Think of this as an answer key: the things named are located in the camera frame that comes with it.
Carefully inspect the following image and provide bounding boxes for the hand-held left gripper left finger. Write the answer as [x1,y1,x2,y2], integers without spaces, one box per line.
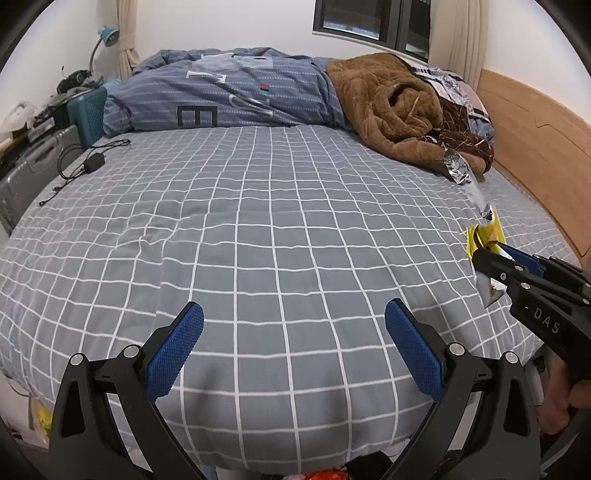
[46,301,206,480]

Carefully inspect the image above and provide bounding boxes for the white plastic object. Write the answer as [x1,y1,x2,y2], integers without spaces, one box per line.
[1,102,38,134]

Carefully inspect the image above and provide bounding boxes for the blue striped duvet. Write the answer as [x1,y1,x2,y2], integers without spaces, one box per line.
[102,46,352,137]

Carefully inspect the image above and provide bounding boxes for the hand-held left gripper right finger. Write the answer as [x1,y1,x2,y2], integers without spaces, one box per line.
[385,298,542,480]

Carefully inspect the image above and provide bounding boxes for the beige curtain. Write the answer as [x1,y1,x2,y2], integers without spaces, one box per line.
[429,0,490,88]
[115,0,139,79]

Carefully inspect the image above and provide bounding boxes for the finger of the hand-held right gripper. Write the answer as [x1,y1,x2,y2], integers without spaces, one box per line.
[472,247,525,289]
[496,241,555,278]

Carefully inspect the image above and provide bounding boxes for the pile of dark items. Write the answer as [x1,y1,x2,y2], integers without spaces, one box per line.
[0,90,70,167]

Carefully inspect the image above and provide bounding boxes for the yellow snack wrapper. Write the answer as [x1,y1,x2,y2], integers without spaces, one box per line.
[465,217,509,309]

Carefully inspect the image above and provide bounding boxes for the wooden headboard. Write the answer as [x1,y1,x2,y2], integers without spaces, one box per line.
[475,68,591,259]

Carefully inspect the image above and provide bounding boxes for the bed with grey checked sheet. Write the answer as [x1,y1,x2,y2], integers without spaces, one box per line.
[0,124,587,476]

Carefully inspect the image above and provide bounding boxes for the grey suitcase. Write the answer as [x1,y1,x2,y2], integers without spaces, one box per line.
[0,124,81,234]

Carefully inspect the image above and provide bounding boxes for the dark framed window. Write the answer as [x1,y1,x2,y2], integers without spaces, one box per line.
[313,0,432,63]

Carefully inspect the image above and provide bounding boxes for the black headphones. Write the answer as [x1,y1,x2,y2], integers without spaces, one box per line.
[56,69,93,93]

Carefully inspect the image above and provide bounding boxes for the yellow plastic bag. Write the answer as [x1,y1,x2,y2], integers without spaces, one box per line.
[30,399,54,439]

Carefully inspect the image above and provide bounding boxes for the silver foil wrapper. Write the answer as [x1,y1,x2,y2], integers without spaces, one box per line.
[442,144,492,222]

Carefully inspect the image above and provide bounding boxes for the blue desk lamp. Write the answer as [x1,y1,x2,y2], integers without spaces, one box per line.
[90,28,121,77]

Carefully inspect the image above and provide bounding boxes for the black charger with cable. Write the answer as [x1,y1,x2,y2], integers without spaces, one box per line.
[38,138,132,207]

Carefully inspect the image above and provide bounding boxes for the brown fleece blanket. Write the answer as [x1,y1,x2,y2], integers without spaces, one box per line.
[325,53,496,176]

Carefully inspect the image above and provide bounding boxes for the white and blue patterned pillow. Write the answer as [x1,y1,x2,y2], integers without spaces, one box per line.
[411,65,495,139]

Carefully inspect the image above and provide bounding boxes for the person's right hand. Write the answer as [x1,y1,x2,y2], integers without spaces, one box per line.
[539,357,591,437]

